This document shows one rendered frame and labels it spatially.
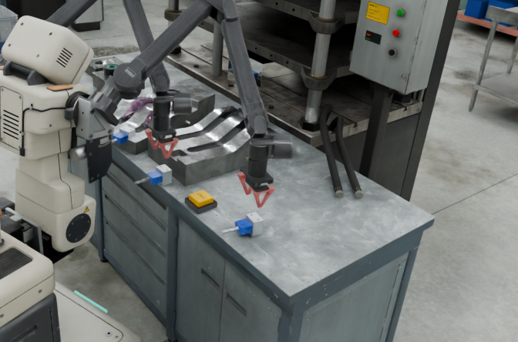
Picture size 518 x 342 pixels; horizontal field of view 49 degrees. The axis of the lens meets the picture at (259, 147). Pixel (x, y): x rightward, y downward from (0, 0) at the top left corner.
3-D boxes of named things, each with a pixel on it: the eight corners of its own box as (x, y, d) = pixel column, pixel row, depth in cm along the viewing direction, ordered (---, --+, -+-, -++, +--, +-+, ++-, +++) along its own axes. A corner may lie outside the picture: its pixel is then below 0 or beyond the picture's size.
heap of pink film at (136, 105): (149, 129, 224) (149, 111, 221) (117, 116, 232) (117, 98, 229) (191, 110, 244) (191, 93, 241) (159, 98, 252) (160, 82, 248)
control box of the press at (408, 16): (354, 300, 272) (421, -6, 204) (309, 266, 292) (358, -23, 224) (382, 283, 285) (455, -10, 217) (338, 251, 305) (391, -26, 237)
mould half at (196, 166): (185, 186, 200) (186, 153, 193) (147, 156, 217) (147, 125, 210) (288, 152, 230) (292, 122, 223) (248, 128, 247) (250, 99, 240)
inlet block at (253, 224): (225, 243, 173) (226, 229, 170) (217, 234, 176) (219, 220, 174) (261, 234, 179) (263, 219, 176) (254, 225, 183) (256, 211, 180)
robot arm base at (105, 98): (72, 98, 159) (102, 110, 154) (89, 76, 162) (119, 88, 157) (88, 115, 166) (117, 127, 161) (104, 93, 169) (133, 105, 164)
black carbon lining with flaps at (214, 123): (190, 158, 204) (191, 135, 200) (166, 140, 215) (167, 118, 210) (263, 136, 225) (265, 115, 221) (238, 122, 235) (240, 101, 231)
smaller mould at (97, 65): (95, 80, 280) (95, 68, 277) (84, 72, 289) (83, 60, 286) (126, 75, 290) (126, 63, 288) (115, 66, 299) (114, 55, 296)
